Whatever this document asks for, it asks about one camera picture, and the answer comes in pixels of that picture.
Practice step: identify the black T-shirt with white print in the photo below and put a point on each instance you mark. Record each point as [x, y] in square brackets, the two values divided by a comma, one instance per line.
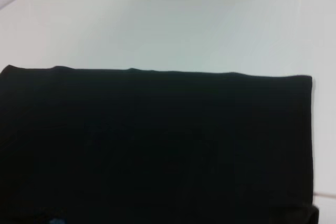
[157, 142]

